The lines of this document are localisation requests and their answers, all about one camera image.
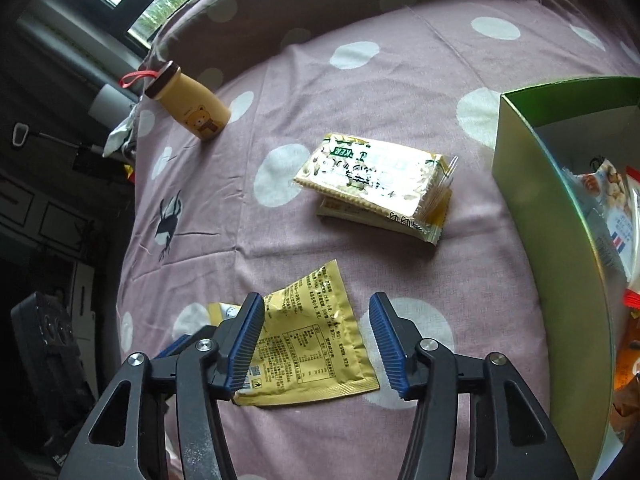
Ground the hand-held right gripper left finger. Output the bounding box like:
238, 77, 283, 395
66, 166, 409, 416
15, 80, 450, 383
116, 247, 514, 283
60, 291, 266, 480

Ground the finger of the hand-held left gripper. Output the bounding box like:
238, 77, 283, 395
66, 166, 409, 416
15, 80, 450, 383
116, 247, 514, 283
150, 332, 194, 362

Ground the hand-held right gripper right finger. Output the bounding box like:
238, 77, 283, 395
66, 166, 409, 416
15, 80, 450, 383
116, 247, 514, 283
368, 291, 581, 480

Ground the yellow snack packet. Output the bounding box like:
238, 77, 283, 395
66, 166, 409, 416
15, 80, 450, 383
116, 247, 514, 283
232, 259, 379, 407

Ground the green cardboard box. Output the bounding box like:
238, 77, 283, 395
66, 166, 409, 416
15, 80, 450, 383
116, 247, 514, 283
491, 76, 640, 480

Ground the brown red snack packet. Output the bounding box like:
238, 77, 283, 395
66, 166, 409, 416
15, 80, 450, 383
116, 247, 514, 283
610, 390, 640, 443

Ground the small yellow white sachet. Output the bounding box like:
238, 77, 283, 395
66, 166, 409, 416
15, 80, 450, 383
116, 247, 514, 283
207, 302, 242, 332

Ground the yellow cracker packet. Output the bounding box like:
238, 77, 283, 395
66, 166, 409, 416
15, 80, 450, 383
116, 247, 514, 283
316, 197, 446, 245
293, 133, 458, 222

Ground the dark cabinet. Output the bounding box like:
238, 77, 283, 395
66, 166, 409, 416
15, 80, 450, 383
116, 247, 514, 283
0, 160, 136, 281

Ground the grey white cloth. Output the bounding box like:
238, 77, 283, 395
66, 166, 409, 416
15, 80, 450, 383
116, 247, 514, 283
102, 105, 139, 159

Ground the yellow bear print bottle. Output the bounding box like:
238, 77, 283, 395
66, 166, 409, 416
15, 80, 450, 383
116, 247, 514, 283
119, 60, 232, 142

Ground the orange snack packet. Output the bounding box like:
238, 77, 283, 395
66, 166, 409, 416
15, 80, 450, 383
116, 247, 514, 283
612, 310, 640, 401

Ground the white roll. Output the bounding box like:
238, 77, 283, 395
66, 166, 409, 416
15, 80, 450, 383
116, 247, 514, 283
89, 85, 136, 126

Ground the white blue nut packet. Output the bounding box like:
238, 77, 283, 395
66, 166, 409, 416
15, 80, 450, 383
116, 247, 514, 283
575, 157, 640, 281

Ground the pink polka-dot bed sheet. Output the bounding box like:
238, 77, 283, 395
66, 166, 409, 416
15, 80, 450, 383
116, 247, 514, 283
112, 0, 640, 480

